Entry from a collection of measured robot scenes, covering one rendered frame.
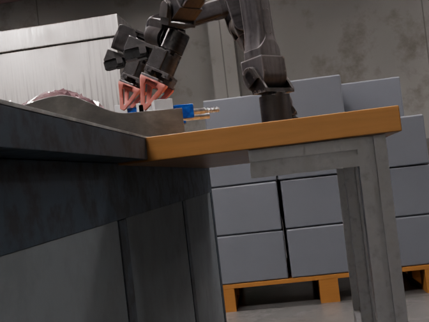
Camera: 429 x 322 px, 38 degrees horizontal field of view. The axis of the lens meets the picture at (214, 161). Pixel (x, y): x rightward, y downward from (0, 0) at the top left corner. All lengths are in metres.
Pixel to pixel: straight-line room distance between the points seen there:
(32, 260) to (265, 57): 0.74
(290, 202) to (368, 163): 2.38
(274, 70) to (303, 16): 6.64
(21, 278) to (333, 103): 2.86
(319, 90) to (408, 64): 4.54
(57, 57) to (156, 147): 3.64
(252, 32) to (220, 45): 6.38
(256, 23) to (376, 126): 0.42
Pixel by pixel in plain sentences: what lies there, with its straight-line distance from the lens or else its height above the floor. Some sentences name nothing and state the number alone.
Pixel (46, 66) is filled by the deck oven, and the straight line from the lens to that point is 4.64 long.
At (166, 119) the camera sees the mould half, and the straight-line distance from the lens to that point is 1.15.
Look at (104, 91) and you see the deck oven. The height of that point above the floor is 1.41.
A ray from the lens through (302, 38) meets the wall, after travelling 7.86.
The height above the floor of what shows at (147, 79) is 0.97.
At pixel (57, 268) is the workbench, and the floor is 0.64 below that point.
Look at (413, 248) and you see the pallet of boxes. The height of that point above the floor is 0.24.
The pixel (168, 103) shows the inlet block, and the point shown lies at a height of 0.87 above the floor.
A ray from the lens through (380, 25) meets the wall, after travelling 7.92.
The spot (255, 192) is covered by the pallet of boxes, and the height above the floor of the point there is 0.62.
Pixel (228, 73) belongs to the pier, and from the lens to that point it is 7.61.
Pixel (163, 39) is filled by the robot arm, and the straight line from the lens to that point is 1.53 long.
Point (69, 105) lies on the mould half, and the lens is 1.14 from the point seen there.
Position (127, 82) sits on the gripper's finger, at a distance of 1.80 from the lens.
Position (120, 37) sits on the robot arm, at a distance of 1.83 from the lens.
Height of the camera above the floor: 0.72
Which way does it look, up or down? 2 degrees up
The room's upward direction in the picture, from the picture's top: 7 degrees counter-clockwise
